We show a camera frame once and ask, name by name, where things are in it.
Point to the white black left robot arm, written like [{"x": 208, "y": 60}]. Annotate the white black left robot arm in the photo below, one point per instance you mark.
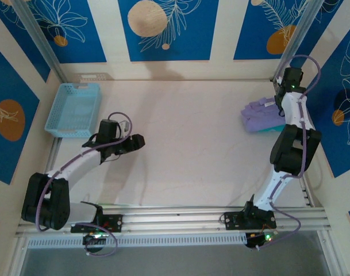
[{"x": 77, "y": 164}]

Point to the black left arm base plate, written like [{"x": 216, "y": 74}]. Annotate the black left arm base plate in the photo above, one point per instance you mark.
[{"x": 114, "y": 222}]

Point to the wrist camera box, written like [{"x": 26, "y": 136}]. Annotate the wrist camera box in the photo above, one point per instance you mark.
[
  {"x": 276, "y": 83},
  {"x": 123, "y": 125}
]

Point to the perforated metal bracket plate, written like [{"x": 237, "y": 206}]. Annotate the perforated metal bracket plate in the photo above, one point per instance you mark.
[{"x": 91, "y": 76}]

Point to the teal t-shirt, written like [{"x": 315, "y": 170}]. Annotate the teal t-shirt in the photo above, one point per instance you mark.
[{"x": 273, "y": 130}]

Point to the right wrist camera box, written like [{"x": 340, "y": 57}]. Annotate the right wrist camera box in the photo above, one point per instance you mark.
[{"x": 276, "y": 83}]

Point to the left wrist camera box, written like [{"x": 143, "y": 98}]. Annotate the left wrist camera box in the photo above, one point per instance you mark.
[{"x": 123, "y": 125}]

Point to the white table cover sheet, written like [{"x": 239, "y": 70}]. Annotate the white table cover sheet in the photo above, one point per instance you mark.
[{"x": 192, "y": 143}]

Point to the purple t-shirt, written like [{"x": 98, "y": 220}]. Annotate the purple t-shirt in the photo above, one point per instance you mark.
[{"x": 261, "y": 120}]

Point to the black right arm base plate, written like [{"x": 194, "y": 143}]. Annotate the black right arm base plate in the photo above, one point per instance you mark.
[{"x": 230, "y": 220}]

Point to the aluminium frame post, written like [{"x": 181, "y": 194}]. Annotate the aluminium frame post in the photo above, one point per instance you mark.
[
  {"x": 38, "y": 34},
  {"x": 299, "y": 34}
]

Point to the light blue plastic basket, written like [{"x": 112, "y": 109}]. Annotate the light blue plastic basket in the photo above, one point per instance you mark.
[{"x": 74, "y": 109}]

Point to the long aluminium mounting rail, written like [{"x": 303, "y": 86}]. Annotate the long aluminium mounting rail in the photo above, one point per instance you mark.
[{"x": 177, "y": 218}]

